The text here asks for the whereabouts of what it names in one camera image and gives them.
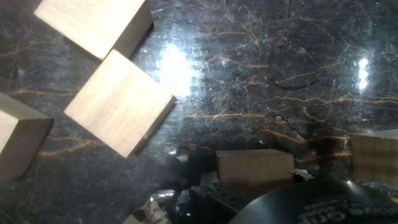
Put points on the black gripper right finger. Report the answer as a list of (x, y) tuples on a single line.
[(301, 175)]

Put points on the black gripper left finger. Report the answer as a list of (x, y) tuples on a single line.
[(208, 205)]

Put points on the light wooden cube block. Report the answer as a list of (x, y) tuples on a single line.
[(255, 166), (93, 25), (18, 137), (376, 158), (119, 102)]

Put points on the dark marble pattern mat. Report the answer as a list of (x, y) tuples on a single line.
[(248, 93)]

